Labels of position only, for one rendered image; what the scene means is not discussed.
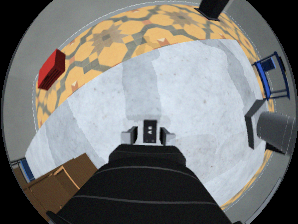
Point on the brown wooden drawer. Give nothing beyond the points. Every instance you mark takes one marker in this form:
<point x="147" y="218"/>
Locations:
<point x="34" y="203"/>
<point x="78" y="170"/>
<point x="50" y="195"/>

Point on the brown wooden chest of drawers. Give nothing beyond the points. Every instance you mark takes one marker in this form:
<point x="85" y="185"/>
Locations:
<point x="42" y="178"/>

